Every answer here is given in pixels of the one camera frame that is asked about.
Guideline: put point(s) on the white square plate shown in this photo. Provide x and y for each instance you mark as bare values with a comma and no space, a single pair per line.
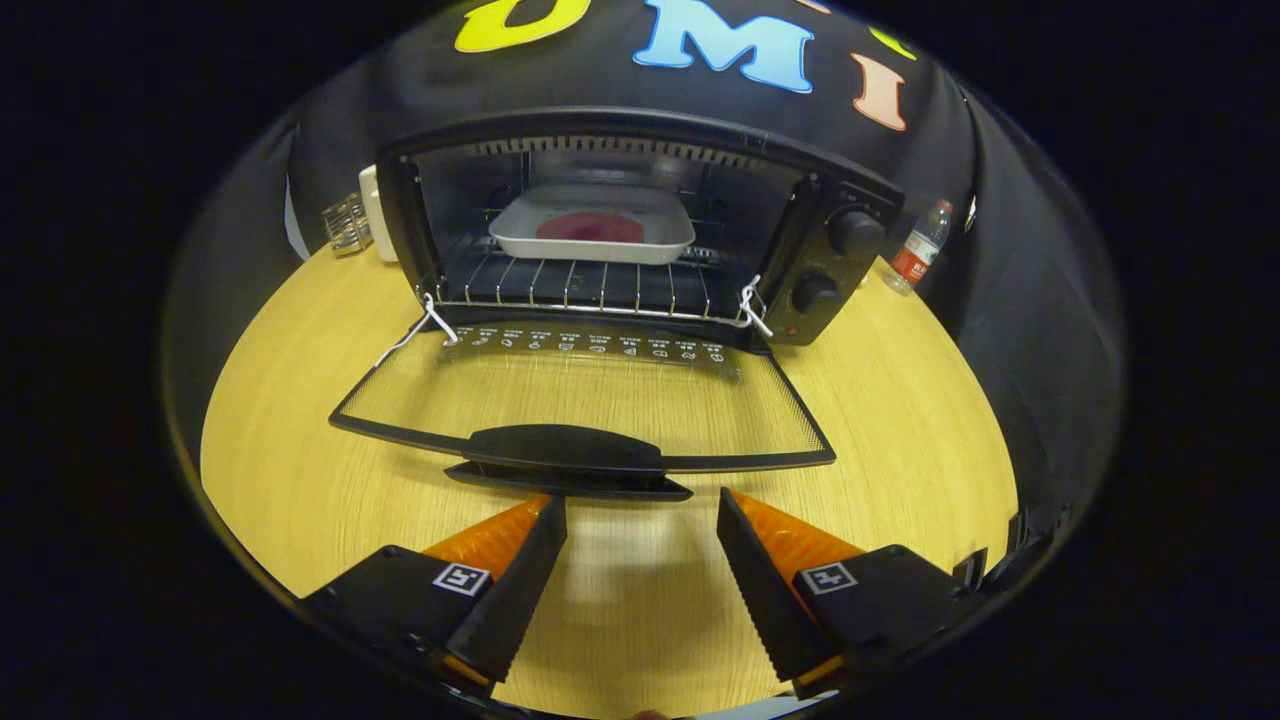
590,252

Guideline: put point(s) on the clear water bottle red label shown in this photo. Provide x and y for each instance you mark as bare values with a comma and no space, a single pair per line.
915,255

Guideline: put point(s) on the black backdrop cloth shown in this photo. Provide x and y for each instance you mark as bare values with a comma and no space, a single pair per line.
1020,300

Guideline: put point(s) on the white bread toaster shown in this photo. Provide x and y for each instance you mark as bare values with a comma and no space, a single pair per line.
378,215

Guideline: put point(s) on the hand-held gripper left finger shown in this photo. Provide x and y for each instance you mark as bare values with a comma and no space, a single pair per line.
515,600

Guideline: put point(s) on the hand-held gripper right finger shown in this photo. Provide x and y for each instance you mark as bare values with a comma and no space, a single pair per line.
765,600

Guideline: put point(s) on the black toaster oven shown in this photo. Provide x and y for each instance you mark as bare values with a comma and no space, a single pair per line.
835,280

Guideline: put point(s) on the pink round meat slice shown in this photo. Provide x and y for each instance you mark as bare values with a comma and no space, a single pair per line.
590,229

